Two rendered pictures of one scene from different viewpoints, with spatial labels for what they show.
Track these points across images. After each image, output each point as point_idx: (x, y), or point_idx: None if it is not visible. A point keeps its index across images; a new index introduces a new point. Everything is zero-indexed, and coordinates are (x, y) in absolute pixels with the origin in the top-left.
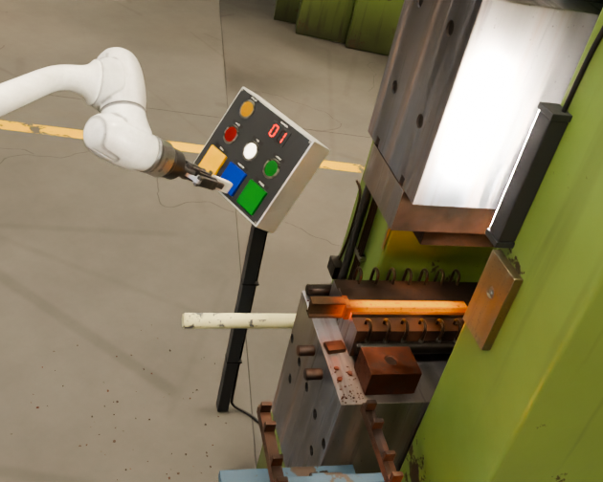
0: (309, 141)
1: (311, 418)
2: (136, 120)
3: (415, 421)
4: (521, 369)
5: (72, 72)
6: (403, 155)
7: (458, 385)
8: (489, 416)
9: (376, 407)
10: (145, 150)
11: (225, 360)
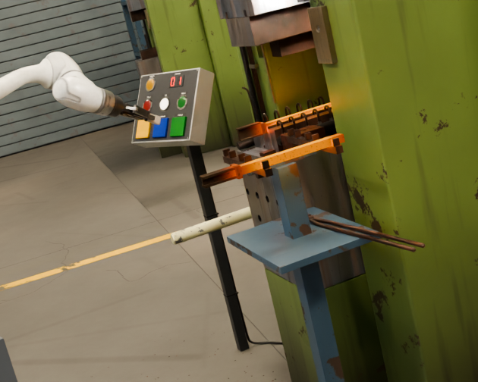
0: (196, 69)
1: (278, 210)
2: (81, 76)
3: (340, 164)
4: (350, 47)
5: (32, 67)
6: (239, 0)
7: (341, 105)
8: (356, 94)
9: (306, 159)
10: (93, 90)
11: (225, 298)
